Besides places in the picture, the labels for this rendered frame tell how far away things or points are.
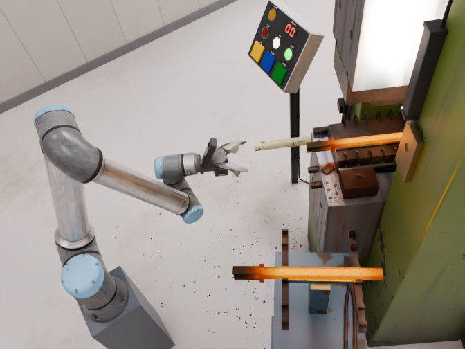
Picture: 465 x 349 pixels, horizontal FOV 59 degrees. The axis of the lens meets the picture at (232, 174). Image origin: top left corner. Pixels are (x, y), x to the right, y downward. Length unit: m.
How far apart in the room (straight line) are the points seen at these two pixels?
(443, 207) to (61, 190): 1.15
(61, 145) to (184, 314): 1.40
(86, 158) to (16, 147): 2.44
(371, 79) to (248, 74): 2.35
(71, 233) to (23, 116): 2.36
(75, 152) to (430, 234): 1.01
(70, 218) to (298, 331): 0.89
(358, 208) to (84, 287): 1.03
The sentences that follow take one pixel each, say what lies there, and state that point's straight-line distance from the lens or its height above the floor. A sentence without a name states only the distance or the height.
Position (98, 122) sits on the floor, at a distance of 3.47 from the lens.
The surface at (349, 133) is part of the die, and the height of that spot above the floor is 0.99.
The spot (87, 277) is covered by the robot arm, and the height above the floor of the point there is 0.87.
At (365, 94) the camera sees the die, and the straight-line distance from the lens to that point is 1.33.
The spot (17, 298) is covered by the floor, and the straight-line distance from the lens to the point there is 2.83.
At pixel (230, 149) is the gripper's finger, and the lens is 1.59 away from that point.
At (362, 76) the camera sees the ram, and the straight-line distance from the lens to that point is 1.22.
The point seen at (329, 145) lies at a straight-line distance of 1.57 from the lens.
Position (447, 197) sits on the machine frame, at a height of 1.33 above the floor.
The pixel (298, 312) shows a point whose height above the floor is 0.77.
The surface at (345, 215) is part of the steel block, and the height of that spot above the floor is 0.84.
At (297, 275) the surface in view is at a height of 1.04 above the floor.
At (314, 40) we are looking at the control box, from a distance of 1.80.
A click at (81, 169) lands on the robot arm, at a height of 1.34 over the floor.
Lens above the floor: 2.19
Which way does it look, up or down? 52 degrees down
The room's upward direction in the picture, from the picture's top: 12 degrees counter-clockwise
